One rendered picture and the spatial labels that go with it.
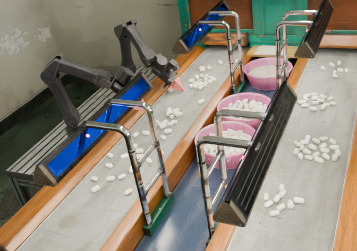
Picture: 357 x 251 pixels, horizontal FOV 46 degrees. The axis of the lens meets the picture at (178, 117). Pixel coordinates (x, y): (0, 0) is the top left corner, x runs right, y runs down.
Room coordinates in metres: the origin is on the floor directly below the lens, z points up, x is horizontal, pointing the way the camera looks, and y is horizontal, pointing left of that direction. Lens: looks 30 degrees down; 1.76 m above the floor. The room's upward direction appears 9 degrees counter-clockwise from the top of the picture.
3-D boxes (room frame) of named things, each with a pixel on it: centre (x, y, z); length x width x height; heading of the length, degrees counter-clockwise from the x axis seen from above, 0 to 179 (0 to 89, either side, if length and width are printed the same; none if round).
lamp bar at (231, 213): (0.99, -0.22, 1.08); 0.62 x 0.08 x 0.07; 151
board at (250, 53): (2.31, -0.64, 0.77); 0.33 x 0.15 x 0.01; 61
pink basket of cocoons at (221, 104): (1.73, -0.32, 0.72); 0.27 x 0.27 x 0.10
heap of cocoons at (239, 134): (1.49, -0.18, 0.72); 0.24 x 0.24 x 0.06
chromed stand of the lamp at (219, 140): (1.02, -0.15, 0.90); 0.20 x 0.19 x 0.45; 151
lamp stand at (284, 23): (1.87, -0.62, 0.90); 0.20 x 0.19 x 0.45; 151
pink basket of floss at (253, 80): (2.12, -0.53, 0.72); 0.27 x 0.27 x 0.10
